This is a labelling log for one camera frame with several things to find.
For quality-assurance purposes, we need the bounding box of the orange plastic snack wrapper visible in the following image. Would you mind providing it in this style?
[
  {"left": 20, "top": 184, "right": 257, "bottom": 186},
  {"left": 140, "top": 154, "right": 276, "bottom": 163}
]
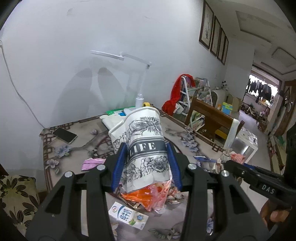
[{"left": 121, "top": 180, "right": 171, "bottom": 212}]

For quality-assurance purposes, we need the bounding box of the white floral LIFE paper cup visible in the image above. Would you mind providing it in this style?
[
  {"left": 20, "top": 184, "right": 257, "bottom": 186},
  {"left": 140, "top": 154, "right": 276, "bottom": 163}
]
[{"left": 108, "top": 107, "right": 170, "bottom": 193}]

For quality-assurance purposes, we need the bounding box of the pink printed snack bag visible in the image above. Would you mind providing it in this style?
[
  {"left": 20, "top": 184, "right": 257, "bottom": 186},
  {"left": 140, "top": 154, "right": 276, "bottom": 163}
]
[{"left": 215, "top": 148, "right": 245, "bottom": 173}]

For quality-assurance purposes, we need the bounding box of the person's right hand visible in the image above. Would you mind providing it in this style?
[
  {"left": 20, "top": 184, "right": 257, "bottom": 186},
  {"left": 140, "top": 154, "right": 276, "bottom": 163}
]
[{"left": 259, "top": 200, "right": 290, "bottom": 226}]

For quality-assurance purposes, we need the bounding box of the small pink foil wrapper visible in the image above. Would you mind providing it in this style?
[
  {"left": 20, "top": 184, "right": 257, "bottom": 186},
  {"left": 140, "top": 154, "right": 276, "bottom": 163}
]
[{"left": 81, "top": 158, "right": 105, "bottom": 171}]

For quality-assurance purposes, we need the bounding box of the white milk carton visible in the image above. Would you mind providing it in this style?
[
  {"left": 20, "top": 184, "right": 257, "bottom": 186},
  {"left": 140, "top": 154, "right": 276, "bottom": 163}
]
[{"left": 108, "top": 202, "right": 149, "bottom": 230}]

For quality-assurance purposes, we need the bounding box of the white side table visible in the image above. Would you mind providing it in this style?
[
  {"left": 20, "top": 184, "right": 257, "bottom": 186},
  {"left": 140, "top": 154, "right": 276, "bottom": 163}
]
[{"left": 231, "top": 127, "right": 258, "bottom": 163}]

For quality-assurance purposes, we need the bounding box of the white paper booklet stack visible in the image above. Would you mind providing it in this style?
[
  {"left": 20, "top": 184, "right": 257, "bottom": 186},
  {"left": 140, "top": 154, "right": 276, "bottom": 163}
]
[{"left": 99, "top": 106, "right": 135, "bottom": 130}]

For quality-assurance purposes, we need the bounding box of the black smartphone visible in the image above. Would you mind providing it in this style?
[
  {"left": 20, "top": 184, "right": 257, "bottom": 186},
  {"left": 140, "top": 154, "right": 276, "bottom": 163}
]
[{"left": 52, "top": 127, "right": 78, "bottom": 144}]

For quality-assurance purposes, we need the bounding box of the red cloth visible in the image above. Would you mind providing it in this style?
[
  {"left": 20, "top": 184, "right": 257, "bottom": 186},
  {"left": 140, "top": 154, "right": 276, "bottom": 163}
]
[{"left": 162, "top": 74, "right": 196, "bottom": 115}]

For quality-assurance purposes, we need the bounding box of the yellow tape roll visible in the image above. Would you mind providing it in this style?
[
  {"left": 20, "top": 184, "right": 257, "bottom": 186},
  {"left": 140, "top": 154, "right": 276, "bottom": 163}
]
[{"left": 143, "top": 102, "right": 151, "bottom": 107}]

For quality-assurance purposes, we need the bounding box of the white desk lamp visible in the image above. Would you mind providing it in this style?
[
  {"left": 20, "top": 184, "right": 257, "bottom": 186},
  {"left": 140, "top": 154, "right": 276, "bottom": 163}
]
[{"left": 90, "top": 49, "right": 153, "bottom": 110}]

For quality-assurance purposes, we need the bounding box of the white step ladder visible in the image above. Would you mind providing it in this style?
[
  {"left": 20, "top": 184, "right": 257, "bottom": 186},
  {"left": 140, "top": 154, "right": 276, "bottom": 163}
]
[{"left": 176, "top": 75, "right": 213, "bottom": 116}]

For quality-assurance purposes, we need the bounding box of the floral cushion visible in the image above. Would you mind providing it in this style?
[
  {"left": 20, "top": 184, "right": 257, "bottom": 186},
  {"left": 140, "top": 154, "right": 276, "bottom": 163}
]
[{"left": 1, "top": 175, "right": 40, "bottom": 235}]

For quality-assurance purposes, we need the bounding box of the framed wall picture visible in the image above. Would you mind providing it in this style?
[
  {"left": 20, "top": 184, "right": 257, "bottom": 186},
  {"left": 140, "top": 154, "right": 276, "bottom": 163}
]
[
  {"left": 210, "top": 16, "right": 221, "bottom": 56},
  {"left": 222, "top": 37, "right": 229, "bottom": 65},
  {"left": 199, "top": 1, "right": 214, "bottom": 49},
  {"left": 217, "top": 28, "right": 226, "bottom": 61}
]

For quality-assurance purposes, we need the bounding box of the white wall cable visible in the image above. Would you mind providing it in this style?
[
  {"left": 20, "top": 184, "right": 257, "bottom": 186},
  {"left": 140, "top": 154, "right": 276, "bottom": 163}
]
[{"left": 0, "top": 40, "right": 46, "bottom": 129}]

